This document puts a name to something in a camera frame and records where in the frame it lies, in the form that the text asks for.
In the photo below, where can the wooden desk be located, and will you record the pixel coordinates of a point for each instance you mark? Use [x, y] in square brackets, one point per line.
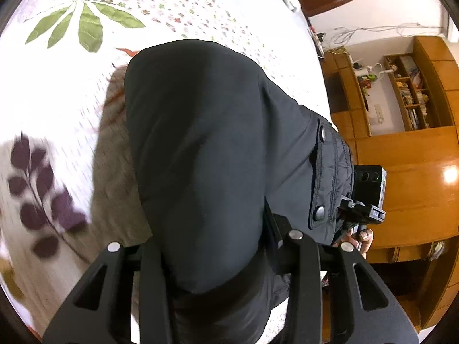
[412, 193]

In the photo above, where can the person's right hand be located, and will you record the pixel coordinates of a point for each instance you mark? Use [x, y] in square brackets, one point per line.
[365, 239]

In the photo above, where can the floral quilted bed cover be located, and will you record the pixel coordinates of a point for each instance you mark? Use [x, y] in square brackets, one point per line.
[53, 89]

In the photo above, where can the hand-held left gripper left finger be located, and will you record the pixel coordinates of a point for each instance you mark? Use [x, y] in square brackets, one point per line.
[154, 279]

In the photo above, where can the white wall socket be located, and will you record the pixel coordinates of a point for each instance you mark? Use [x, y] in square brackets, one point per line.
[379, 113]

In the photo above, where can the row of books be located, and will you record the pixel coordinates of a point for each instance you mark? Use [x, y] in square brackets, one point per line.
[412, 104]

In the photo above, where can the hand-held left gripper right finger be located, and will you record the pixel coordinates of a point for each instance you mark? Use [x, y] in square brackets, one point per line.
[304, 272]

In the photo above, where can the wooden shelf unit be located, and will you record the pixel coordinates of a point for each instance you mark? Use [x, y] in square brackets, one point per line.
[408, 86]

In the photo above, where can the dark grey jacket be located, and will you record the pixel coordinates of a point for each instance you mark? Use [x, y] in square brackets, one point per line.
[215, 132]

